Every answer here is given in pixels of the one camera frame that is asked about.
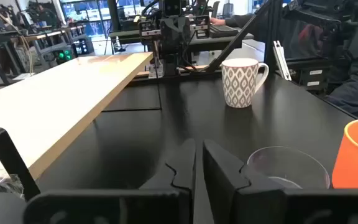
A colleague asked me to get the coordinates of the white metal bracket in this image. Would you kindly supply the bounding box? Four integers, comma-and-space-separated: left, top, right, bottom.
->
272, 40, 293, 82

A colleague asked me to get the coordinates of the white grey patterned mug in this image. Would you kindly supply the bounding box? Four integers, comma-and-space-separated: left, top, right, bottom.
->
221, 58, 270, 109

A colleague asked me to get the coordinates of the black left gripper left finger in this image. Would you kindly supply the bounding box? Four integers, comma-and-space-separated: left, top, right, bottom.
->
23, 138, 198, 224

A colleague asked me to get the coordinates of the beige cable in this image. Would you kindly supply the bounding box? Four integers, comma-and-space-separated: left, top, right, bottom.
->
0, 0, 35, 76

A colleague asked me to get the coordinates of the wooden shelf with black legs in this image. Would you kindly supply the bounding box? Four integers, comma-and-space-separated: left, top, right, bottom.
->
0, 52, 162, 202

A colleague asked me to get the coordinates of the person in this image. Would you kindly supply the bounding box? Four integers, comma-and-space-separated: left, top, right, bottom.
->
224, 0, 358, 119

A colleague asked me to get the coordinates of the dark office desk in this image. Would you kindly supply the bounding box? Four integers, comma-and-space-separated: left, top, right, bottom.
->
109, 27, 255, 54

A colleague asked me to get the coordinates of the device with green lights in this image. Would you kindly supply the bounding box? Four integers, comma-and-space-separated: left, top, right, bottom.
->
53, 46, 75, 65

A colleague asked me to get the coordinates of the black computer keyboard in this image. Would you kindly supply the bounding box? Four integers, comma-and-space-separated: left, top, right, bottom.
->
209, 24, 240, 39

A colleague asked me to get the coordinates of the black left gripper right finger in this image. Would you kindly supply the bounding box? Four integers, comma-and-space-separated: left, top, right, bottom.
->
202, 139, 358, 224

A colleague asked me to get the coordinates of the person's hand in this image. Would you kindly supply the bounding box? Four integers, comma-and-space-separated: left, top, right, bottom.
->
209, 17, 227, 27

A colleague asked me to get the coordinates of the clear glass mug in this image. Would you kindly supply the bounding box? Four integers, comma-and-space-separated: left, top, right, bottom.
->
246, 146, 331, 190

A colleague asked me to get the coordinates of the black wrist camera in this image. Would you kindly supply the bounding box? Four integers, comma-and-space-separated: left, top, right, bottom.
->
162, 0, 183, 16

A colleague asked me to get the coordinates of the black box with white labels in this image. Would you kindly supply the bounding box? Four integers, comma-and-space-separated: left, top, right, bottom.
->
296, 64, 333, 91

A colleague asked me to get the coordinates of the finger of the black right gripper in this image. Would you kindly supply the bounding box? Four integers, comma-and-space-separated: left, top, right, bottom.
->
162, 17, 177, 59
175, 17, 191, 59

